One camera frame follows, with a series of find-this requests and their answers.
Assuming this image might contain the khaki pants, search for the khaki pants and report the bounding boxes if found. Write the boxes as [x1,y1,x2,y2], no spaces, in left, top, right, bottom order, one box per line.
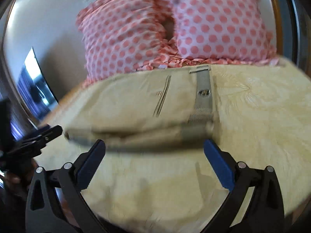
[64,65,218,151]

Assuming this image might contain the left polka dot pillow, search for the left polka dot pillow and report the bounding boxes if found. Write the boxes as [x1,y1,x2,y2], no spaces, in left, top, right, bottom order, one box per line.
[76,0,179,85]

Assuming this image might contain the polka dot pillow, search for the polka dot pillow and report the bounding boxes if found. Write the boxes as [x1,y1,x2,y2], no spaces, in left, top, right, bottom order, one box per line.
[76,0,179,85]
[168,0,277,65]

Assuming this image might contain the right polka dot pillow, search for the right polka dot pillow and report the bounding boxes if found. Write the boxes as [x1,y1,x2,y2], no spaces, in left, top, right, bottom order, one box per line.
[168,0,277,65]

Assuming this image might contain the wall television screen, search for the wall television screen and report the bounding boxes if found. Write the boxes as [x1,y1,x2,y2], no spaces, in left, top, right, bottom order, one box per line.
[17,48,58,121]

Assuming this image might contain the wooden door frame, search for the wooden door frame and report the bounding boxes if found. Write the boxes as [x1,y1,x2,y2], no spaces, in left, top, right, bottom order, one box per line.
[271,0,284,55]

